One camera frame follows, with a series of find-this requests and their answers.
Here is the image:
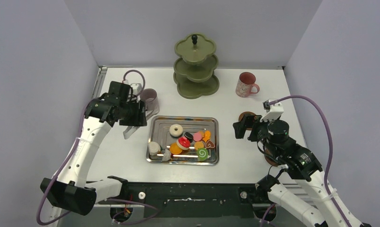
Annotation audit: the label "pink macaron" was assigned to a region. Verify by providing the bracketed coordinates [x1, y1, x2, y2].
[193, 132, 202, 142]

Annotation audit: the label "white ring donut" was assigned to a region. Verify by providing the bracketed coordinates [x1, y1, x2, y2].
[169, 124, 183, 138]

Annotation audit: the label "black sandwich cookie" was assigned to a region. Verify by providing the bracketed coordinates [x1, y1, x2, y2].
[183, 132, 194, 142]

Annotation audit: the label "chocolate white half cake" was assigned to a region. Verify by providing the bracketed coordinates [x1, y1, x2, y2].
[162, 149, 172, 162]

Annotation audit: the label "metal serving tongs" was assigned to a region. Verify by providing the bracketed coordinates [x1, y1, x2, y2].
[123, 111, 156, 140]

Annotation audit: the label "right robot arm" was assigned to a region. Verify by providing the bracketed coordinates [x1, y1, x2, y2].
[233, 114, 369, 227]

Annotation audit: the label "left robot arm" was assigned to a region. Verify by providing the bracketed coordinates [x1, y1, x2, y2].
[36, 81, 147, 226]

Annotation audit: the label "brown wooden coaster far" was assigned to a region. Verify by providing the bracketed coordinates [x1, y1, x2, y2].
[238, 112, 262, 128]

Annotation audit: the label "brown wooden coaster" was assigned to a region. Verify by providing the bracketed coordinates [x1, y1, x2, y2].
[238, 112, 262, 128]
[264, 154, 281, 167]

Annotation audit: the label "grey purple mug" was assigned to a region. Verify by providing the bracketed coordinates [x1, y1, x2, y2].
[140, 88, 160, 120]

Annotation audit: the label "brown wooden coaster near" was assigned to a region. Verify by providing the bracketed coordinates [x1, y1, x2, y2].
[264, 154, 281, 167]

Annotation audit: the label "stainless steel tray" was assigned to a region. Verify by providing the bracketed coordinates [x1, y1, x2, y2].
[146, 116, 219, 166]

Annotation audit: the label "orange fish cake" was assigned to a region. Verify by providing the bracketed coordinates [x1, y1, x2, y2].
[202, 131, 211, 143]

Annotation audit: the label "brown heart cookie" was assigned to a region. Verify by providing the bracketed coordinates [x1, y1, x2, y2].
[205, 140, 216, 149]

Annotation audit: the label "pink floral mug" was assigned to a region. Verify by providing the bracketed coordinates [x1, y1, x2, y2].
[235, 72, 260, 97]

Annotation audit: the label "white swiss roll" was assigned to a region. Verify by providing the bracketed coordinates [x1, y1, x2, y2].
[148, 141, 161, 156]

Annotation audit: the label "round tan biscuit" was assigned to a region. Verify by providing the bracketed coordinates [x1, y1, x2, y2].
[194, 141, 204, 150]

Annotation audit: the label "green swiss roll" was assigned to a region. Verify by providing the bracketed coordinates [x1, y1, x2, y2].
[196, 148, 209, 161]

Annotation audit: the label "orange round cake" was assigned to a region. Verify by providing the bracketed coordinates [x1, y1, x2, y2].
[169, 143, 182, 155]

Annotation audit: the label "red frosted donut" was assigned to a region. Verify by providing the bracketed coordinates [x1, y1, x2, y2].
[176, 136, 191, 150]

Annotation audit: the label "green three-tier serving stand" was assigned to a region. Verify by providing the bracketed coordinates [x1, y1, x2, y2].
[173, 33, 219, 99]

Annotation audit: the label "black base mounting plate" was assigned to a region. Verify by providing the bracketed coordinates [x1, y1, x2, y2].
[123, 182, 272, 218]

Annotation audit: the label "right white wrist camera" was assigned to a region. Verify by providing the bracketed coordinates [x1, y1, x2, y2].
[260, 99, 284, 122]

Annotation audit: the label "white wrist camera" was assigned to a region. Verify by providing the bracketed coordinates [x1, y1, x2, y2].
[123, 80, 143, 100]
[260, 99, 284, 122]

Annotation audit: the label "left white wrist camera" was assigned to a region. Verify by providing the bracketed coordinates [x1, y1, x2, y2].
[123, 80, 143, 100]

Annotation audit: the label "aluminium rail left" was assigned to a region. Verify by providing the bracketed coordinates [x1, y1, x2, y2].
[91, 66, 108, 99]

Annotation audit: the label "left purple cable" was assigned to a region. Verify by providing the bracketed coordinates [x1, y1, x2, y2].
[35, 69, 161, 226]

